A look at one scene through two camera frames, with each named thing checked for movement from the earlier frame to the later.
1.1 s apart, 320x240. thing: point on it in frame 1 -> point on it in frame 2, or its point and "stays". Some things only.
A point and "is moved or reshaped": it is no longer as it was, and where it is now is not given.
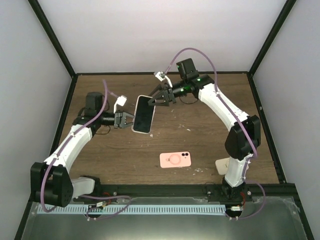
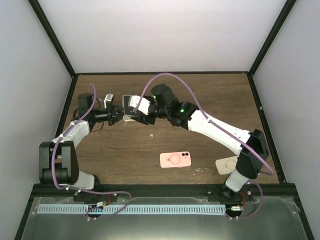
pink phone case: (175, 159) stays
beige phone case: (222, 165) stays
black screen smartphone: (143, 115) is moved or reshaped
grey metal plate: (279, 219) stays
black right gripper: (165, 95) -> (145, 120)
